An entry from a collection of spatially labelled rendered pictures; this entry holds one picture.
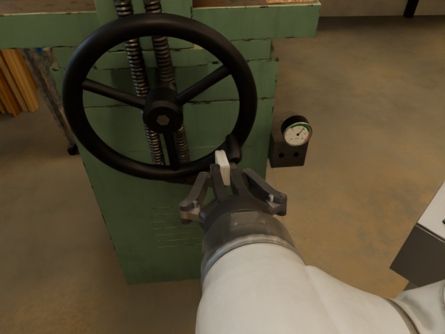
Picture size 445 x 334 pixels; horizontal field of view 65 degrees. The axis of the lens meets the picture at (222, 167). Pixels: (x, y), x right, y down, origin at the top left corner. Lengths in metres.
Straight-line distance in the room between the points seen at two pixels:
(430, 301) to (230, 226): 0.16
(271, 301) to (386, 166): 1.61
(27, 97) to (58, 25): 1.51
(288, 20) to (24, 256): 1.22
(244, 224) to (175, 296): 0.97
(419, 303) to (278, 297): 0.12
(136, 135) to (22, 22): 0.29
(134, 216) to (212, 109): 0.40
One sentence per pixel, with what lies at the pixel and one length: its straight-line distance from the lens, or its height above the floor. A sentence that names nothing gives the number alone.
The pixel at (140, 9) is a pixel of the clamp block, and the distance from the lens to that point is 0.57.
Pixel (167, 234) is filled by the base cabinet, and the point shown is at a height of 0.27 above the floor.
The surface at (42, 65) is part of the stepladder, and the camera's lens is 1.61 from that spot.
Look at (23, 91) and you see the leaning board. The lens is 2.19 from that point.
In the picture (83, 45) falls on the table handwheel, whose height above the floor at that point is 0.92.
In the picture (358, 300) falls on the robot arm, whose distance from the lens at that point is 0.26.
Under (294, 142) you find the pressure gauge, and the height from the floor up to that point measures 0.64.
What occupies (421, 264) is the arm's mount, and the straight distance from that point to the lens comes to 0.62.
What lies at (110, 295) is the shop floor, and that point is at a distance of 1.31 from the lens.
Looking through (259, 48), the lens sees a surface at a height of 0.82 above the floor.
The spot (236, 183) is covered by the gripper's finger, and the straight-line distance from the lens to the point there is 0.45.
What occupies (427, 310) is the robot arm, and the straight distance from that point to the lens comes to 0.30.
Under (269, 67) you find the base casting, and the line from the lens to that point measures 0.73.
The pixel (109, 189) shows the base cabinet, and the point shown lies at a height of 0.47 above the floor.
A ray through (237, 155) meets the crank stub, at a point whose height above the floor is 0.77.
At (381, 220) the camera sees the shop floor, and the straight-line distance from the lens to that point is 1.56.
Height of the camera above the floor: 1.11
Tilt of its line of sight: 43 degrees down
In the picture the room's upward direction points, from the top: straight up
